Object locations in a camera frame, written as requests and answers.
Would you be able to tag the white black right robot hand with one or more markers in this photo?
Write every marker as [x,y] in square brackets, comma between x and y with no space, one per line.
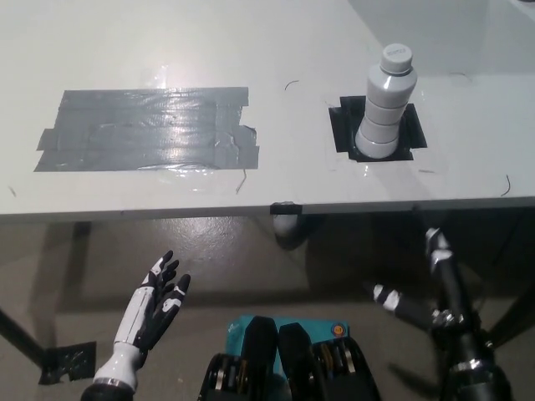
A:
[449,288]

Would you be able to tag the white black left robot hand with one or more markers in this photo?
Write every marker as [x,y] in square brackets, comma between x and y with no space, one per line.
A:
[161,307]

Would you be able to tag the white ribbed plastic bottle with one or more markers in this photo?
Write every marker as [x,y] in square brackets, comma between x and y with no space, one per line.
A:
[386,104]

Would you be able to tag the black robot torso teal top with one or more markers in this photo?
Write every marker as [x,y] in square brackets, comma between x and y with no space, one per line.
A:
[292,359]

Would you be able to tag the black slanted table leg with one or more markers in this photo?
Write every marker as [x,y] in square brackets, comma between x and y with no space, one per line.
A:
[516,323]
[21,334]

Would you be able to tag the black tape floor patch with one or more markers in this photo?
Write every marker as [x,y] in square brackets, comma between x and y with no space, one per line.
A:
[67,361]

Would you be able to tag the white round table foot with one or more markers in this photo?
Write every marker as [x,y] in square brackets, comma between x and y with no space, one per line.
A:
[286,225]

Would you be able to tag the black tape square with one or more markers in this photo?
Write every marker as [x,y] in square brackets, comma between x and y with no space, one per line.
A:
[414,129]

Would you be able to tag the grey duct tape patch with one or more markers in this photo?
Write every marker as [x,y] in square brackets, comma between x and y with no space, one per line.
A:
[146,129]

